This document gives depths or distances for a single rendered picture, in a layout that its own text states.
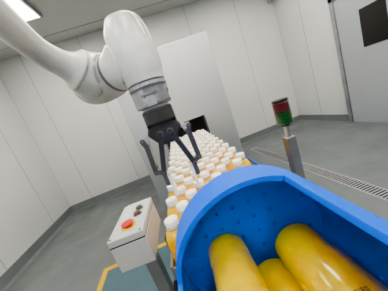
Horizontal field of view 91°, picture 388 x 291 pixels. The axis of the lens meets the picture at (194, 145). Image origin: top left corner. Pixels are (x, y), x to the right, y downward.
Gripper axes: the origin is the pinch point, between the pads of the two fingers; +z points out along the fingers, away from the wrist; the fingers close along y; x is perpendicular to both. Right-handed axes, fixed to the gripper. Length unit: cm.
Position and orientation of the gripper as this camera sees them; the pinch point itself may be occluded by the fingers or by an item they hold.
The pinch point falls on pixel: (184, 180)
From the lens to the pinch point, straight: 51.7
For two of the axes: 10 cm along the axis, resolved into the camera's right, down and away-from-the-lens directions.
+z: 3.4, 9.2, 2.0
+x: -1.1, -1.8, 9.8
